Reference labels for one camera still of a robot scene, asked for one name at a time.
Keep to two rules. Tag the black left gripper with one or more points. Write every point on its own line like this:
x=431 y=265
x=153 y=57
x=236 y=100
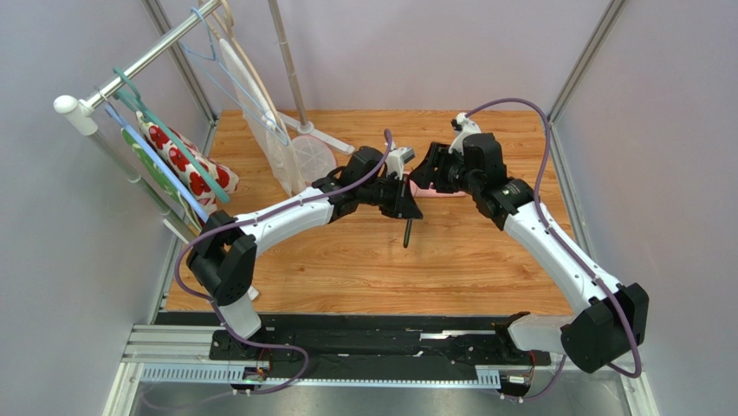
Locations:
x=404 y=204

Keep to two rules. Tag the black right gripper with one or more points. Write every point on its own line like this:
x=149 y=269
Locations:
x=435 y=170

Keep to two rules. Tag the pink cloth napkin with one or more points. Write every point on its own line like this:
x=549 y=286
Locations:
x=430 y=192

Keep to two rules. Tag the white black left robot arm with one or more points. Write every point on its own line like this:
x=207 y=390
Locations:
x=224 y=261

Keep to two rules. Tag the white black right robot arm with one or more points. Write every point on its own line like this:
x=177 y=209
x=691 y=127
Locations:
x=608 y=319

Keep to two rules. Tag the beige hanger with white cloth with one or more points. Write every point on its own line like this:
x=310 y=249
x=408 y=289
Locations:
x=282 y=160

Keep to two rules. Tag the red floral white cloth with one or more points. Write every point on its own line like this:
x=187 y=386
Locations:
x=171 y=169

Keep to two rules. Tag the light blue thin hanger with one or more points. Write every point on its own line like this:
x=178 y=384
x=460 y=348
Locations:
x=247 y=95

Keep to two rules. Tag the green patterned cloth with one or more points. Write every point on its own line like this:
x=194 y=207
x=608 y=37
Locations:
x=156 y=173

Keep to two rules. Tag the teal plastic hanger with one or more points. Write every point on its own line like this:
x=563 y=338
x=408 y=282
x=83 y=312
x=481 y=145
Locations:
x=130 y=96

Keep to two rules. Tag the blue plastic hanger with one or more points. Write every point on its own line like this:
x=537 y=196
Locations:
x=153 y=164

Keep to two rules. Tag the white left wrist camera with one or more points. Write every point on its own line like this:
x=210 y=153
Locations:
x=396 y=161

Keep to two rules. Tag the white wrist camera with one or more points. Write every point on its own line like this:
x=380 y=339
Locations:
x=464 y=127
x=396 y=161

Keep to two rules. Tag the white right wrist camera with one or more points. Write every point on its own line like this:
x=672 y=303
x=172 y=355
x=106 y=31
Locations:
x=464 y=127

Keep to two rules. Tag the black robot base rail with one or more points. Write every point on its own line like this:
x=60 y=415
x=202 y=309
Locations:
x=378 y=347

